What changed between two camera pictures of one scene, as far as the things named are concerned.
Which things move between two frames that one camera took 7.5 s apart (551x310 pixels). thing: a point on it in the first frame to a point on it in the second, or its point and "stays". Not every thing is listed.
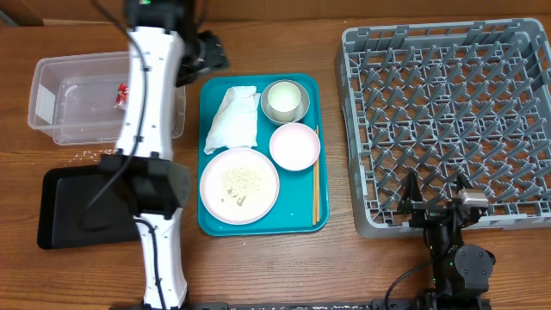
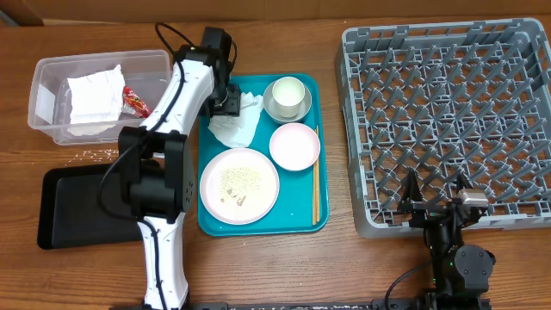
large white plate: x=238 y=186 stays
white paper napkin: x=234 y=121 to x=97 y=98
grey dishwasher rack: x=446 y=100 stays
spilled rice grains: x=95 y=155 stays
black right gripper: x=426 y=211 stays
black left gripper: x=218 y=58 to x=232 y=105
